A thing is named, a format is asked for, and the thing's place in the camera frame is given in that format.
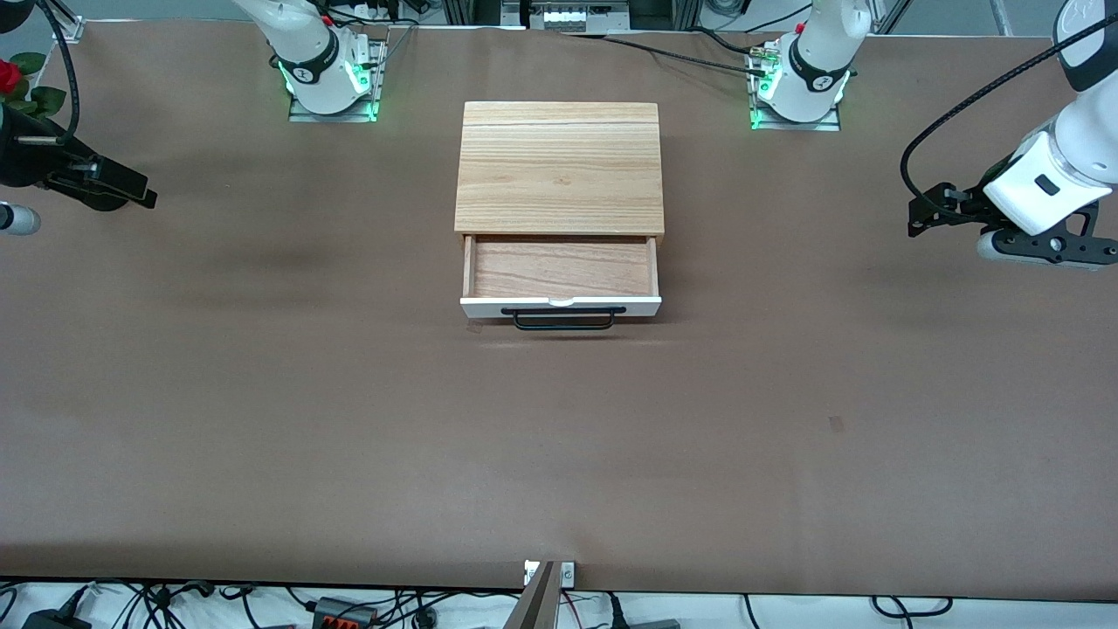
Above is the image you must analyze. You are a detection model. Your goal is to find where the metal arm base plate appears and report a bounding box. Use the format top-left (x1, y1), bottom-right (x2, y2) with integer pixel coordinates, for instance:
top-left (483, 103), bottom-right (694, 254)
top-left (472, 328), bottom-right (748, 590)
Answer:
top-left (749, 44), bottom-right (842, 133)
top-left (287, 38), bottom-right (387, 124)

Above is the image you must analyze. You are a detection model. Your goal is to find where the small metal post bracket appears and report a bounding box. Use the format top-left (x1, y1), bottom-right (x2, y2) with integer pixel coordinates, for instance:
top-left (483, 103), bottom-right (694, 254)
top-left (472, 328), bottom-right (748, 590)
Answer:
top-left (523, 560), bottom-right (576, 587)

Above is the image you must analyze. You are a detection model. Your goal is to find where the red rose with leaves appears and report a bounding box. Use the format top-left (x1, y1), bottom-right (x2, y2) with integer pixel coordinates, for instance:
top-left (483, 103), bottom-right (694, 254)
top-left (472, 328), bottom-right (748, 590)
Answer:
top-left (0, 52), bottom-right (69, 121)

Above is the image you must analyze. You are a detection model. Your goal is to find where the black box with orange connectors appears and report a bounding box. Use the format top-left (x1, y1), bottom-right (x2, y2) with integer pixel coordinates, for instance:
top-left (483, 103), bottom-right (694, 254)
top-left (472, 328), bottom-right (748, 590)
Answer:
top-left (312, 596), bottom-right (379, 629)

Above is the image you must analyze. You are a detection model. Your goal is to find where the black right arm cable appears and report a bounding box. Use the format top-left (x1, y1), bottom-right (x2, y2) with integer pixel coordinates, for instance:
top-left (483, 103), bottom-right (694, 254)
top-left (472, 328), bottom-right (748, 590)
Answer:
top-left (33, 0), bottom-right (82, 148)

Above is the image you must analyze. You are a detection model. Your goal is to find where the black looped floor cable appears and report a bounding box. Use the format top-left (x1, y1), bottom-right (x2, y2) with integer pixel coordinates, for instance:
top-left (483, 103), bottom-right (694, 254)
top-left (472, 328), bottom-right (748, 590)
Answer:
top-left (871, 595), bottom-right (956, 619)

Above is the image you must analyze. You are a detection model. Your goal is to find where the white power strip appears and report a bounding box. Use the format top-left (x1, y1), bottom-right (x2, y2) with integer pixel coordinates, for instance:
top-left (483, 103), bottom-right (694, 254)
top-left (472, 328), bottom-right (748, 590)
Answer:
top-left (527, 3), bottom-right (601, 33)

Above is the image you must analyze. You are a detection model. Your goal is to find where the long black table cable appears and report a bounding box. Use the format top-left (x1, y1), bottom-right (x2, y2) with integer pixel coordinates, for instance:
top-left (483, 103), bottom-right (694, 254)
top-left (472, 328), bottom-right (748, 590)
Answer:
top-left (601, 35), bottom-right (769, 79)

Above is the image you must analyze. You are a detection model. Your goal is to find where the white-fronted drawer with black handle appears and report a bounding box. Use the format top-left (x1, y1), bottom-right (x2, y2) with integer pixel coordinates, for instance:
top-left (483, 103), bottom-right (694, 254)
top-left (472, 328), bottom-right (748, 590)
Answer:
top-left (459, 233), bottom-right (664, 332)

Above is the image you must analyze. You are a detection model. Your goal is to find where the light wooden drawer cabinet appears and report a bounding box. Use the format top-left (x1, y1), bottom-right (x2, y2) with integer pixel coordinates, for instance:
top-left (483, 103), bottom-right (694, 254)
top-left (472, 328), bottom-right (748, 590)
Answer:
top-left (453, 100), bottom-right (670, 246)

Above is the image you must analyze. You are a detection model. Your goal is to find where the short black table cable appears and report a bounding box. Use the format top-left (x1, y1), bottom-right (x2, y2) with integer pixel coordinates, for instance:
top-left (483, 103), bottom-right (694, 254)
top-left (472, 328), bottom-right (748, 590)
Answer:
top-left (688, 29), bottom-right (759, 57)

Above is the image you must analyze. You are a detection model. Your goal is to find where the brown wooden post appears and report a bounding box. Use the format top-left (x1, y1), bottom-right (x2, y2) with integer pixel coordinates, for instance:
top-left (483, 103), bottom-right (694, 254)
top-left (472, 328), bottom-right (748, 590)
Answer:
top-left (503, 561), bottom-right (561, 629)

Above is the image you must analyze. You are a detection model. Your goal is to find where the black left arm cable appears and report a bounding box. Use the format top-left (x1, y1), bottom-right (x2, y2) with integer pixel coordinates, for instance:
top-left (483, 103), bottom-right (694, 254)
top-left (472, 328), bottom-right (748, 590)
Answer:
top-left (899, 15), bottom-right (1118, 222)

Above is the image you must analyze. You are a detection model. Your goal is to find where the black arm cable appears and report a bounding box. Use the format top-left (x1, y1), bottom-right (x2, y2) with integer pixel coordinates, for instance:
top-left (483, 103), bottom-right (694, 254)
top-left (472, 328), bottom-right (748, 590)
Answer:
top-left (899, 15), bottom-right (1118, 222)
top-left (33, 0), bottom-right (82, 148)

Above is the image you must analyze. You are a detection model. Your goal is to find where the brown table cover sheet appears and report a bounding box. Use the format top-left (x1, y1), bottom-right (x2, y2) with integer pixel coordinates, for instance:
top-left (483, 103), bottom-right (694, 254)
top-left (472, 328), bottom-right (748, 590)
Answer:
top-left (0, 19), bottom-right (1118, 604)

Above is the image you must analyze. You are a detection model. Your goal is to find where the black power adapter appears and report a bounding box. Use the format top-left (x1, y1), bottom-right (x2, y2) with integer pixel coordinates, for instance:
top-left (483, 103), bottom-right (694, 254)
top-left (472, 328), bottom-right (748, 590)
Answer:
top-left (21, 609), bottom-right (93, 629)

